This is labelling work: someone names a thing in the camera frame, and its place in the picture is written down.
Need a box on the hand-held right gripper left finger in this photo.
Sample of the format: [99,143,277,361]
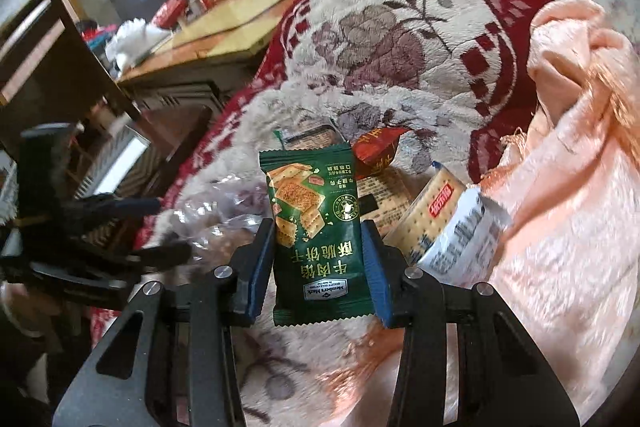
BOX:
[52,217,278,427]

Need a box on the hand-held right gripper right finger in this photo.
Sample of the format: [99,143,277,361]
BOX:
[361,219,581,427]

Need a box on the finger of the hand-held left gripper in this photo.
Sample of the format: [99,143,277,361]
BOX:
[30,241,195,280]
[60,192,163,233]

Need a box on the clear plastic bag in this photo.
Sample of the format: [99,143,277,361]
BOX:
[170,177,273,288]

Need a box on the green cracker packet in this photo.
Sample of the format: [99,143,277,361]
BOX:
[272,119,348,152]
[258,144,386,328]

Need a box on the red candy packet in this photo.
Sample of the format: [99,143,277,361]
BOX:
[350,125,405,180]

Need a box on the chevron patterned box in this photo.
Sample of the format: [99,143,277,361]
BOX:
[75,124,156,228]

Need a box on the beige snack packet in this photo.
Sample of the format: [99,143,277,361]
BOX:
[356,167,416,238]

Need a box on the white cracker packet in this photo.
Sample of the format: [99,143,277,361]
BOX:
[382,161,513,283]

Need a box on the white plastic bag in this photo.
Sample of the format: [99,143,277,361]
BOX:
[105,19,171,75]

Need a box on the red gift box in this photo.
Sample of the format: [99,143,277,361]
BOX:
[152,0,188,28]

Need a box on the wooden table with yellow top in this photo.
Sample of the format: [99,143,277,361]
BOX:
[117,0,341,128]

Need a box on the pink fringed bedspread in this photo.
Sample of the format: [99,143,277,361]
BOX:
[360,0,640,427]

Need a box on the floral fleece blanket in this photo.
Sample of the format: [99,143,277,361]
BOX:
[135,0,571,427]

